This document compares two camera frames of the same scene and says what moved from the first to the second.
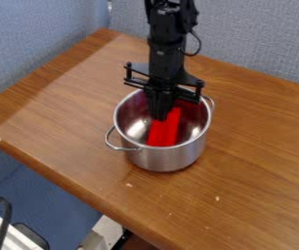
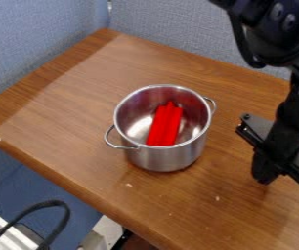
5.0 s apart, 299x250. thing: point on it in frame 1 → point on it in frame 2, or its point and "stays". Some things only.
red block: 162,131 stays
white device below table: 19,236 stays
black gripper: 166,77 → 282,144
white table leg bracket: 105,234 stays
